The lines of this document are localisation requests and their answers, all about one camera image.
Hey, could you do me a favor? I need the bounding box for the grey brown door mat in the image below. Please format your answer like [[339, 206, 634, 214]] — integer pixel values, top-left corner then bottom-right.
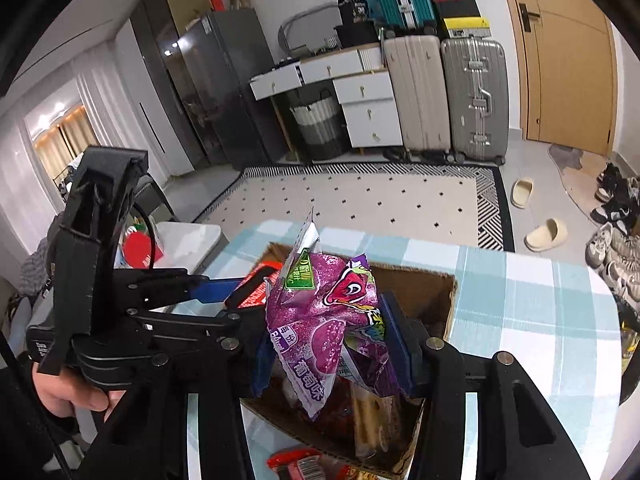
[[547, 142, 622, 222]]

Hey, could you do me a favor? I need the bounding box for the black printed bag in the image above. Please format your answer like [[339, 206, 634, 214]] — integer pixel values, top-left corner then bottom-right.
[[333, 0, 382, 49]]

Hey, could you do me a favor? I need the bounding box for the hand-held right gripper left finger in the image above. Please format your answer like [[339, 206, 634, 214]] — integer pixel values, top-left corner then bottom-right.
[[87, 332, 276, 480]]

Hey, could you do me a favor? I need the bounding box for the purple candy bag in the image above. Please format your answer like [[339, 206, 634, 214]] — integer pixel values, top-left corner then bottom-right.
[[264, 207, 403, 422]]

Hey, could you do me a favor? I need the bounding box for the white drawer dresser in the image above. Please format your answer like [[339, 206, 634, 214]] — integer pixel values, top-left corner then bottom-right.
[[249, 45, 404, 152]]

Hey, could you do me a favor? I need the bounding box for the silver suitcase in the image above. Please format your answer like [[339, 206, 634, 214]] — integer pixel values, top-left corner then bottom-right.
[[440, 36, 511, 166]]

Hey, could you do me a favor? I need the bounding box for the beige slipper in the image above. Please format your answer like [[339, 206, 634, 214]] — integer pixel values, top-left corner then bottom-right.
[[523, 217, 570, 252], [509, 177, 535, 210]]

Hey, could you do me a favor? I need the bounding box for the cardboard box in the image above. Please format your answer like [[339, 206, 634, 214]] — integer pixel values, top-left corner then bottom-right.
[[240, 242, 459, 480]]

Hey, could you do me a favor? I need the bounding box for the row of sneakers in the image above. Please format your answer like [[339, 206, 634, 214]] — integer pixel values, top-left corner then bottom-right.
[[584, 161, 640, 307]]

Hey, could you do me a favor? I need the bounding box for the red black snack packet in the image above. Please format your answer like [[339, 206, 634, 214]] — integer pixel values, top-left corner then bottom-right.
[[224, 260, 283, 311]]

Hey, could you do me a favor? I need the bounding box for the red gift bag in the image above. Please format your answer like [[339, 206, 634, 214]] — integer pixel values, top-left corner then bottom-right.
[[122, 225, 166, 269]]

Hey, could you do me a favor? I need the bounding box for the white curtain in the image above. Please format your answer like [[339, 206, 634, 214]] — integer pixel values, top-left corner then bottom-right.
[[74, 55, 167, 177]]

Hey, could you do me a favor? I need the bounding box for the striped laundry basket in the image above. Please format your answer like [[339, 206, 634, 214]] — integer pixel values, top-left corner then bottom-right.
[[288, 91, 350, 162]]

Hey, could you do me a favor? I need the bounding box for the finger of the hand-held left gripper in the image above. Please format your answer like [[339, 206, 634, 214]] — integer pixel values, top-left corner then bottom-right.
[[131, 307, 246, 343], [112, 266, 243, 312]]

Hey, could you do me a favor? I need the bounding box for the beige suitcase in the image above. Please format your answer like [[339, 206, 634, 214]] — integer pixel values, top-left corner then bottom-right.
[[382, 35, 454, 159]]

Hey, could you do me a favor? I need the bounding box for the yellow black box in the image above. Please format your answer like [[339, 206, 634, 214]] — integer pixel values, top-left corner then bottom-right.
[[442, 15, 491, 41]]

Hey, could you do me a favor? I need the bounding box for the dark glass cabinet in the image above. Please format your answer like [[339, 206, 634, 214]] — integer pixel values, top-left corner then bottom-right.
[[130, 0, 211, 177]]

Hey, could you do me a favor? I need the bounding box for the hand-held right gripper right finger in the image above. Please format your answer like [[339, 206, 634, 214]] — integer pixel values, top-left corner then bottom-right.
[[380, 291, 591, 480]]

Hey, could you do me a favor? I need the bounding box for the black door handle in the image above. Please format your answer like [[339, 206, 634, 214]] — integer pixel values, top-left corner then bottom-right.
[[518, 2, 542, 34]]

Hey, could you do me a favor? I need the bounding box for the teal checked tablecloth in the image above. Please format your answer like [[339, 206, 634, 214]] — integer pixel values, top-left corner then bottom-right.
[[185, 220, 626, 480]]

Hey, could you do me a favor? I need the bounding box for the grey refrigerator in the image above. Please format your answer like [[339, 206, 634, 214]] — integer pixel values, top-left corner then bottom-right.
[[177, 10, 292, 172]]

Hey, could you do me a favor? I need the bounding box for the black white patterned rug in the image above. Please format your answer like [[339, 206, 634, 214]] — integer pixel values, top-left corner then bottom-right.
[[190, 162, 517, 254]]

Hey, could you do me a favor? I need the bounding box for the person's left forearm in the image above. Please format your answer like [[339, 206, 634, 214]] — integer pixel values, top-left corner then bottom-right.
[[0, 355, 81, 480]]

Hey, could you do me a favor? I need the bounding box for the black cable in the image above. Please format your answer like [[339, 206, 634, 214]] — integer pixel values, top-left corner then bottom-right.
[[132, 200, 157, 272]]

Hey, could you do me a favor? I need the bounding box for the person's left hand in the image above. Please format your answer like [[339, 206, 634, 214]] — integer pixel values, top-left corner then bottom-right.
[[31, 359, 126, 418]]

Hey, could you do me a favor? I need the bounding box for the oval mirror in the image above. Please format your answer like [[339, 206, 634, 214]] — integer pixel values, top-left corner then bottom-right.
[[277, 4, 347, 59]]

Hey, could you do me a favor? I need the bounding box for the wooden door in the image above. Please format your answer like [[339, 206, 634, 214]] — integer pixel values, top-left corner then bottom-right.
[[494, 0, 619, 157]]

